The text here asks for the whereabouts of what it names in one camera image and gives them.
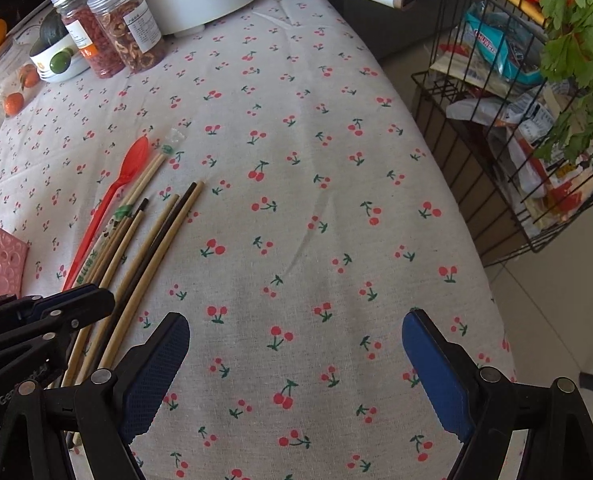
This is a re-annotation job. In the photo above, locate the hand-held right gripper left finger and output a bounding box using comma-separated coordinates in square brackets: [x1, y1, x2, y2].
[0, 311, 192, 480]

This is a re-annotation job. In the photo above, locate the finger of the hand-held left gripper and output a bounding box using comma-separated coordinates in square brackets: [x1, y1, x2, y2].
[0, 310, 81, 367]
[0, 283, 116, 328]

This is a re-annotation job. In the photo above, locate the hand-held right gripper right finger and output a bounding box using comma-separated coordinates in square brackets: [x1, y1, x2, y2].
[401, 309, 593, 480]

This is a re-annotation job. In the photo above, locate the light bamboo chopstick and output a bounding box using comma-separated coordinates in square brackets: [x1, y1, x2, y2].
[87, 210, 145, 292]
[98, 181, 206, 372]

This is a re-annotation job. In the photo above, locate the brown wooden chopstick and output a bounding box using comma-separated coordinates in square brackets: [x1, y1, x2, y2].
[60, 194, 181, 389]

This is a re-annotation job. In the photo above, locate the dark wooden chopstick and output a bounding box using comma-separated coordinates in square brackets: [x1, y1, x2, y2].
[76, 182, 198, 386]
[90, 198, 150, 288]

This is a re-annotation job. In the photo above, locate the bamboo chopsticks pair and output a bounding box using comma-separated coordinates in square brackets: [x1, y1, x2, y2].
[71, 130, 187, 288]

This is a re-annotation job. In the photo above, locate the red plastic spoon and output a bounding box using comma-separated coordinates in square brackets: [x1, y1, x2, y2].
[62, 136, 150, 292]

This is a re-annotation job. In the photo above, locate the cherry print tablecloth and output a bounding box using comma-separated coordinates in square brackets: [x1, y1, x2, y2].
[0, 0, 519, 480]

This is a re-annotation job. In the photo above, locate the clear glass jar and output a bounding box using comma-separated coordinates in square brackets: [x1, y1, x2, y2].
[0, 37, 43, 119]

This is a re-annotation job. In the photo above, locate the white bowl with green dot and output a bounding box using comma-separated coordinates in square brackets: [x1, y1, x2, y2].
[28, 35, 90, 84]

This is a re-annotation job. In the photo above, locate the jar of red goji berries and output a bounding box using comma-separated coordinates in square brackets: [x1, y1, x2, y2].
[53, 0, 128, 79]

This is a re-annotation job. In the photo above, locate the jar of dried fruit slices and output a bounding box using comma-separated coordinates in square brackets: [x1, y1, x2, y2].
[87, 0, 168, 74]

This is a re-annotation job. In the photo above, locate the dark green squash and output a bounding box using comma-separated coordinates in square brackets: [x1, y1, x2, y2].
[38, 10, 73, 55]

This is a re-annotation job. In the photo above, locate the green leafy herb bunch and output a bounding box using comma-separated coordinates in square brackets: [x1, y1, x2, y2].
[532, 0, 593, 162]

